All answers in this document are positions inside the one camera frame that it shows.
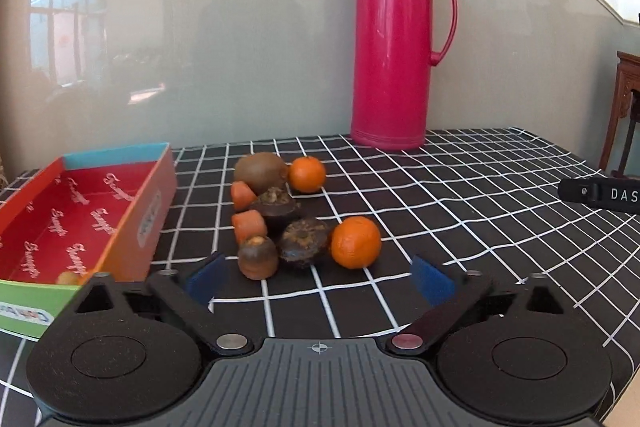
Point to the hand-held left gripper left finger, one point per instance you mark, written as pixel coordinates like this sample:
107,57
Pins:
206,279

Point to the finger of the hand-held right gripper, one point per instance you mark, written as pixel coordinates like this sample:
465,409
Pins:
575,191

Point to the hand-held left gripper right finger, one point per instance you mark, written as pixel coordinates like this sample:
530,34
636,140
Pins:
431,282

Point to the dark brown water chestnut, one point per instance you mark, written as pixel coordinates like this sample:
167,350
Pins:
257,258
277,209
304,241

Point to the orange carrot piece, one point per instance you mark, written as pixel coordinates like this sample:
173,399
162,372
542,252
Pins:
249,227
242,196

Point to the large orange tangerine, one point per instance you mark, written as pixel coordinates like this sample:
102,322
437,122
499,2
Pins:
356,243

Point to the brown kiwi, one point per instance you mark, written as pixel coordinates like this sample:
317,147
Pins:
260,172

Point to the colourful cardboard box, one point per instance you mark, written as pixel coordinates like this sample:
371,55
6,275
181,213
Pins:
75,217

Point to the small orange tangerine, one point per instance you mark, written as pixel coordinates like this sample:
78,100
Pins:
307,174

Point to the carved wooden furniture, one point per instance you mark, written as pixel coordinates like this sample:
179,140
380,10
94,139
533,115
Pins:
625,107

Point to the black white checked tablecloth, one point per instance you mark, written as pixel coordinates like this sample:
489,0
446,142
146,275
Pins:
450,187

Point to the small tan round item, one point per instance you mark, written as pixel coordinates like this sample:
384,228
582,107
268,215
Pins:
68,278

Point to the red thermos jug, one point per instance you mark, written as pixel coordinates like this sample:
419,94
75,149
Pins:
392,57

